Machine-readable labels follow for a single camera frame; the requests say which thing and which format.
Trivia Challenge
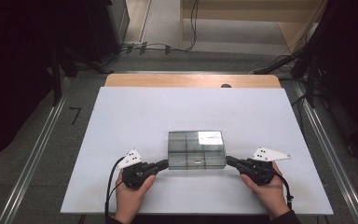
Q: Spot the white board sheet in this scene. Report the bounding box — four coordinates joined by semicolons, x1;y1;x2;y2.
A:
60;86;335;216

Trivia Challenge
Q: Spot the black cabinet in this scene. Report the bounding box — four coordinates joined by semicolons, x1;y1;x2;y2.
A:
83;0;131;63

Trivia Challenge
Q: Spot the person's left hand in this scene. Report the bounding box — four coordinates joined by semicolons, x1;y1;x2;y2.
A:
115;169;157;222

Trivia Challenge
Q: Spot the person's right hand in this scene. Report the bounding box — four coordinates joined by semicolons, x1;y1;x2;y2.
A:
240;161;290;218

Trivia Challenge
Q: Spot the black metal stand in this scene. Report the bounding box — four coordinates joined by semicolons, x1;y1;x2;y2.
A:
48;46;113;107
251;46;324;109

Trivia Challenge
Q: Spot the wooden table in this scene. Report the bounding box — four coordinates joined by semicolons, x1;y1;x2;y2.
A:
104;73;282;89

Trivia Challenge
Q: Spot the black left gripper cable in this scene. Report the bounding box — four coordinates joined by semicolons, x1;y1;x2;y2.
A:
104;156;127;224

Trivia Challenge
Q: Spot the white power strip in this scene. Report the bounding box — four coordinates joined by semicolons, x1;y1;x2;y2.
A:
122;41;172;56

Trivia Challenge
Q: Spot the metal floor rail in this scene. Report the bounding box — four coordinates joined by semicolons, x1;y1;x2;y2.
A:
292;81;358;224
0;77;72;224

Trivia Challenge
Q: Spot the light wooden shelf unit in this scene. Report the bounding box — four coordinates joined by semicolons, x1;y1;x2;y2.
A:
178;0;328;54

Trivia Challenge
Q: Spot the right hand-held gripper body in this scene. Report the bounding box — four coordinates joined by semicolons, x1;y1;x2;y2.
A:
237;147;292;187

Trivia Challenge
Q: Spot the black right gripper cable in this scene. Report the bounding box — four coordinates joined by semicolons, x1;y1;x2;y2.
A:
273;171;295;210

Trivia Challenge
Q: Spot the black hanging cable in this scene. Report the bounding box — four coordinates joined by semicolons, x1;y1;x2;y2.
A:
186;0;200;52

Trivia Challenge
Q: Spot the clear plastic compartment box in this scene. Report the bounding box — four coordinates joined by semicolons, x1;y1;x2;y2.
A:
167;130;227;171

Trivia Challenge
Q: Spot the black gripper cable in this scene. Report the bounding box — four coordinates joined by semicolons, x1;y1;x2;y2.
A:
104;156;127;224
273;171;295;210

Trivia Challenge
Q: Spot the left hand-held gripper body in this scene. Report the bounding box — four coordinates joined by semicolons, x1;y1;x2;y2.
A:
115;148;158;190

